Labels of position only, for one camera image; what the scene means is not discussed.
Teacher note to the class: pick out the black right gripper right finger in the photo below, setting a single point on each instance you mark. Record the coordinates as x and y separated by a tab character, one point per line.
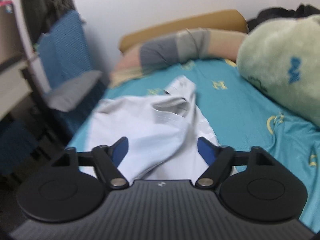
208	151

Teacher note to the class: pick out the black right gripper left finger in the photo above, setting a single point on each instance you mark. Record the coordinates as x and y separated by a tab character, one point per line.
118	151

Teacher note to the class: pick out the white t-shirt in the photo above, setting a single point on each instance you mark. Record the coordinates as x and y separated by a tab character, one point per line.
162	131

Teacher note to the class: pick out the teal patterned bed sheet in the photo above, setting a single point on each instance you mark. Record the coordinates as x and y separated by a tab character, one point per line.
240	117

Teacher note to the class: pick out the grey seat cushion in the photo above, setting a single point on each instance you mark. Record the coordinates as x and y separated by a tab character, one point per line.
68	95

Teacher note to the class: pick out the blue covered chair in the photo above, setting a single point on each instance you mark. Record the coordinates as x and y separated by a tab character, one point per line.
65	55

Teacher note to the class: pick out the blue covered stool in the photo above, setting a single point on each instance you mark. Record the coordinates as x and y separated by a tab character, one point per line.
17	144

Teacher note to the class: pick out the striped pink grey pillow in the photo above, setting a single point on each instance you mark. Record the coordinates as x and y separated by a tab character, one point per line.
180	47

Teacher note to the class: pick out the green plush blanket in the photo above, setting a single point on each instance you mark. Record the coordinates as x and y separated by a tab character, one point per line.
281	58

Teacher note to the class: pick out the white desk with dark top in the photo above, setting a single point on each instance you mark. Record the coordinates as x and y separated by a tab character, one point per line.
17	101

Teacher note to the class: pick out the tan wooden headboard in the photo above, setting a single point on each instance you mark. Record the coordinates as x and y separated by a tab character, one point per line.
229	19

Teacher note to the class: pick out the brown cardboard box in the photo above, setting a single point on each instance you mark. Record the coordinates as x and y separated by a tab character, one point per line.
11	43

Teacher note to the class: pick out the dark window with grille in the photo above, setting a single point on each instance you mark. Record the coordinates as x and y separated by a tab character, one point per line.
41	15

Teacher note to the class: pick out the black clothing pile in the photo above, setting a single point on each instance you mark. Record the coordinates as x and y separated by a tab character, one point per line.
279	12

